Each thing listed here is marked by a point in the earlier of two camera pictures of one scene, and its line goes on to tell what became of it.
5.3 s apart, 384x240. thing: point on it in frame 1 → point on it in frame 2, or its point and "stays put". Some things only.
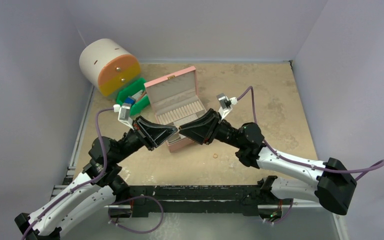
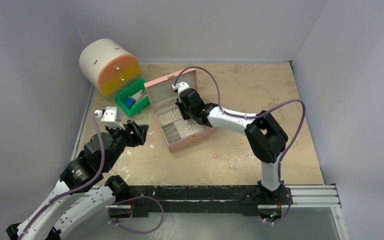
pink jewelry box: (175, 100) stays put
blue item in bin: (129, 100) stays put
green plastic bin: (130, 90) stays put
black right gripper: (212, 127) → (188, 108)
